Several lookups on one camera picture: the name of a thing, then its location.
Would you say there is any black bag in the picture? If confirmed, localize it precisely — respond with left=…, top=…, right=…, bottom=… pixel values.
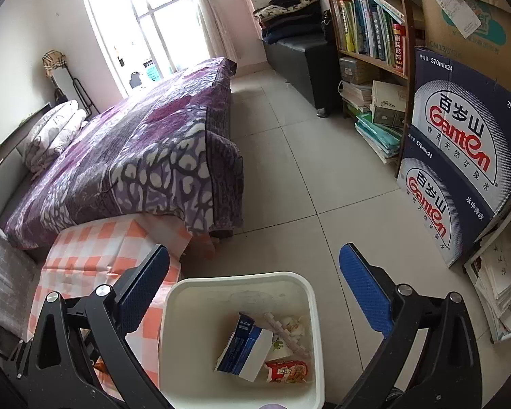
left=320, top=9, right=337, bottom=43

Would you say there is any white curtain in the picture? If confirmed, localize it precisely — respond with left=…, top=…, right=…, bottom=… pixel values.
left=187, top=0, right=239, bottom=62

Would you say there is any plaid scarf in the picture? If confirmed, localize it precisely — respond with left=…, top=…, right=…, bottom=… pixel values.
left=42, top=51, right=66, bottom=78

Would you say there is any purple patterned blanket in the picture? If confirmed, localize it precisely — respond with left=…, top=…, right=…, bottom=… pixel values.
left=4, top=56, right=244, bottom=250

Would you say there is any dark wooden bed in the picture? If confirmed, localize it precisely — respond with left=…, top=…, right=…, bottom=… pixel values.
left=0, top=56, right=244, bottom=250

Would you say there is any grey cardboard box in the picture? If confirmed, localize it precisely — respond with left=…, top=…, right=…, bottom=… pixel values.
left=338, top=56, right=373, bottom=86

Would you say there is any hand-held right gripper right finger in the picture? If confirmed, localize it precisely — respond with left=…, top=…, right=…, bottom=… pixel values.
left=338, top=243, right=484, bottom=409

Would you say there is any white plastic bin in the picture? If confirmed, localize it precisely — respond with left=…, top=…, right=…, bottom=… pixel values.
left=158, top=270, right=326, bottom=409

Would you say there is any row of colourful books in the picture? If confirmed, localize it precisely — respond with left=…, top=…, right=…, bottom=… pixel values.
left=336, top=0, right=409, bottom=73

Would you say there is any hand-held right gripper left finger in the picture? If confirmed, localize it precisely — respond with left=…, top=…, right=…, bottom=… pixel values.
left=15, top=243, right=184, bottom=409

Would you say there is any stack of pale books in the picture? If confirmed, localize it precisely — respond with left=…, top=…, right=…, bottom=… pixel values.
left=341, top=81, right=373, bottom=113

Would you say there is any large blue white carton box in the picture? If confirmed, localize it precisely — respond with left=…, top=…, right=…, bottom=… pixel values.
left=215, top=312, right=274, bottom=383

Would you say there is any black coat rack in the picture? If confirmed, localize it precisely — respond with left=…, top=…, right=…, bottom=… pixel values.
left=51, top=53, right=101, bottom=117

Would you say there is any stack of white papers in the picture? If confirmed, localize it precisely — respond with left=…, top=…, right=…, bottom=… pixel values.
left=464, top=209, right=511, bottom=344

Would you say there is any white tissue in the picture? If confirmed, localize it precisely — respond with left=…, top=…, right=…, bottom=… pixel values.
left=264, top=313, right=311, bottom=354

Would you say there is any bright window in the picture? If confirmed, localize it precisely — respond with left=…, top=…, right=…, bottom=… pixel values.
left=81, top=0, right=214, bottom=99

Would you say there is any red instant noodle cup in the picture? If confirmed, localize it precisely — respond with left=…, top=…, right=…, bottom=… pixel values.
left=265, top=359, right=311, bottom=385

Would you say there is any pile of dark clothes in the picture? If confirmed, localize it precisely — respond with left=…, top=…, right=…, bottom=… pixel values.
left=253, top=0, right=324, bottom=45

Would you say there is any blue white water carton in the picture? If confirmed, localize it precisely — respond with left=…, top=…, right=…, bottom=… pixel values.
left=397, top=125, right=495, bottom=268
left=411, top=47, right=511, bottom=216

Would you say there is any stack of green folders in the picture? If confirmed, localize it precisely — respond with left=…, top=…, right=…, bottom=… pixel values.
left=354, top=113, right=403, bottom=167

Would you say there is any small white green carton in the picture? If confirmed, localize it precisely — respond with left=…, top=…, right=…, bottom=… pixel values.
left=268, top=336, right=295, bottom=361

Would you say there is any black storage bench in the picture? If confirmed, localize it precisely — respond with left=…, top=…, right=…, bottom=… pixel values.
left=264, top=34, right=345, bottom=113

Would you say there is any folded floral quilt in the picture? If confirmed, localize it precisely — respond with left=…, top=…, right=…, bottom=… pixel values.
left=23, top=100, right=89, bottom=174

